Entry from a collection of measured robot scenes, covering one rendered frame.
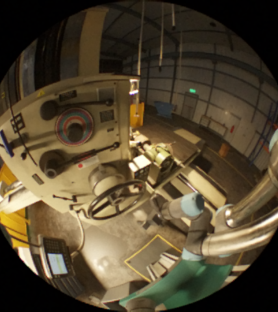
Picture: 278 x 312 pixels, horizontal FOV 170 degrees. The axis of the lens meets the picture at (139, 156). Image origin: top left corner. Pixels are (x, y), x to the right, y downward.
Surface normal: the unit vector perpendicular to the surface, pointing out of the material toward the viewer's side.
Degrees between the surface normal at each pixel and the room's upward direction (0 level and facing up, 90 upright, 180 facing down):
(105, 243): 0
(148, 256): 0
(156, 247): 0
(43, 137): 90
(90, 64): 90
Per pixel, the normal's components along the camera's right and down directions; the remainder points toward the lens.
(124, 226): 0.05, -0.75
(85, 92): 0.59, 0.55
